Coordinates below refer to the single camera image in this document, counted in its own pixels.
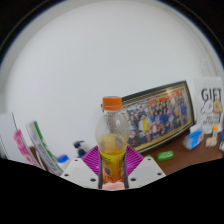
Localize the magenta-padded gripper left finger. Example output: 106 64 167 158
60 145 102 189

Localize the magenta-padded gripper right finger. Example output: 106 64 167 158
121 145 167 189

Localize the orange drink bottle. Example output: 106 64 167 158
94 96 131 184

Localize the white bottle with blue cap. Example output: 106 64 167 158
56 154 73 171

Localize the dark blue pump bottle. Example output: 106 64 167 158
73 140 88 158

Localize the framed group photo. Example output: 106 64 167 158
101 80 196 155

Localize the blue tissue pack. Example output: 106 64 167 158
181 123 205 151

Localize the small beige pack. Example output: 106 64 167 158
205 135 218 148

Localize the white door panel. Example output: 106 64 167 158
0 112 18 160

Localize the small orange-topped white box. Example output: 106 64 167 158
211 124 220 138

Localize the white paper gift bag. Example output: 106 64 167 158
193 58 224 134

